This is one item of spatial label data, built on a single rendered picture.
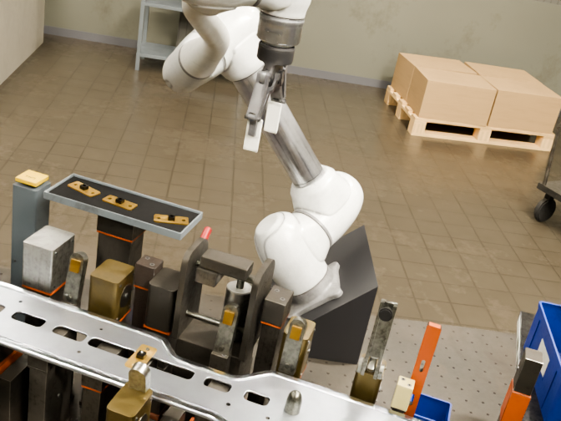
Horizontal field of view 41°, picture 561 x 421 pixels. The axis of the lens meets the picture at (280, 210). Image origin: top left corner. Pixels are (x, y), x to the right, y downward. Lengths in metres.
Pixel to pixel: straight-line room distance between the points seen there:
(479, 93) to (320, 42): 1.81
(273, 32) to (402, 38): 6.31
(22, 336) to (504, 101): 5.63
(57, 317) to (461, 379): 1.21
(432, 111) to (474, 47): 1.52
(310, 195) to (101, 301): 0.73
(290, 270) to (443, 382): 0.57
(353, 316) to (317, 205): 0.33
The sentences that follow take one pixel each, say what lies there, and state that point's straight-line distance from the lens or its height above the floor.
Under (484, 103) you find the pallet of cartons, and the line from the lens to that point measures 6.78.
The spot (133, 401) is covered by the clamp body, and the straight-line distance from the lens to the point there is 1.50.
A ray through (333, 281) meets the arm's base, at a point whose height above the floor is 0.91.
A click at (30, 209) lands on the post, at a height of 1.09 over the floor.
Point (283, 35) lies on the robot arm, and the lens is 1.52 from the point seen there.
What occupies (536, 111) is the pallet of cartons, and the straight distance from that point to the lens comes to 7.03.
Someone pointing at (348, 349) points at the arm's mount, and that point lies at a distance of 2.26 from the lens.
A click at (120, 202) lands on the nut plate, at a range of 1.92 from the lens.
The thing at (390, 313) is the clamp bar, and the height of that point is 1.21.
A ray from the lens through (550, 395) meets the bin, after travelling 1.75.
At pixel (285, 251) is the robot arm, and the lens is 2.15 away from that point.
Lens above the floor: 2.02
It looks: 25 degrees down
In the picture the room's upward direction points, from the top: 11 degrees clockwise
